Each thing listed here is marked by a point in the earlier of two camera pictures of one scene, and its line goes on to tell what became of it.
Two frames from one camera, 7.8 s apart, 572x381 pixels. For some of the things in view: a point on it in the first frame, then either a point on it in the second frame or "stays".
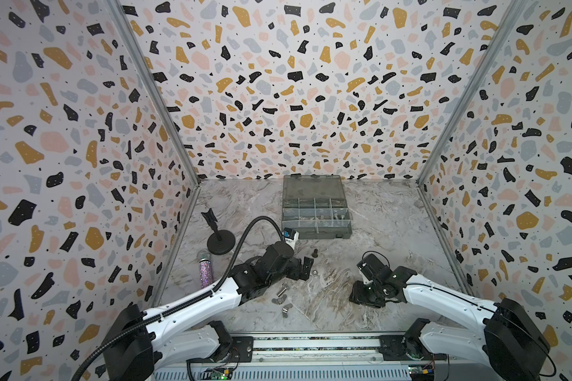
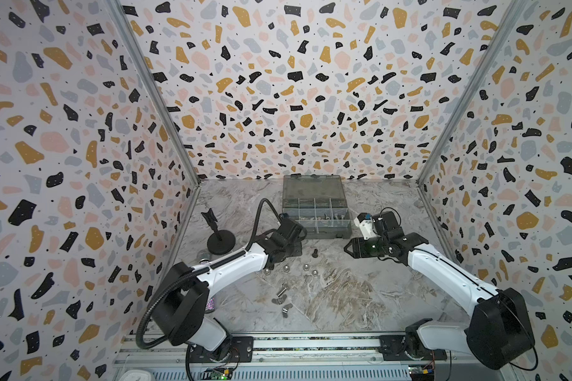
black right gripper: (355, 295) → (357, 244)
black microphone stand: (222, 241) stays
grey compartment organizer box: (315, 206) stays
